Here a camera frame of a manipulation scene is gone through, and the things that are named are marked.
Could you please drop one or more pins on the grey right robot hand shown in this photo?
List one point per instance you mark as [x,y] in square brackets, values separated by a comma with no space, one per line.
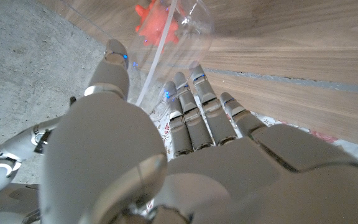
[14,143]

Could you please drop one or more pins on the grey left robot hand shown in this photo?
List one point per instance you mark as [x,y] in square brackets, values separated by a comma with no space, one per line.
[213,180]

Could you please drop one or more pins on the clear plastic spray bottle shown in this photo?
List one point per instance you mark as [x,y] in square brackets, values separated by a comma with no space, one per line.
[191,37]

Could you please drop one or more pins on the red spiky stress ball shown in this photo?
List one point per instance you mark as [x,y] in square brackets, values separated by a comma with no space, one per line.
[154,25]

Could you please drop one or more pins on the floral backdrop cloth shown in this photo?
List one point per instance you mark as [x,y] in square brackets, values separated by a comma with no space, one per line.
[353,149]

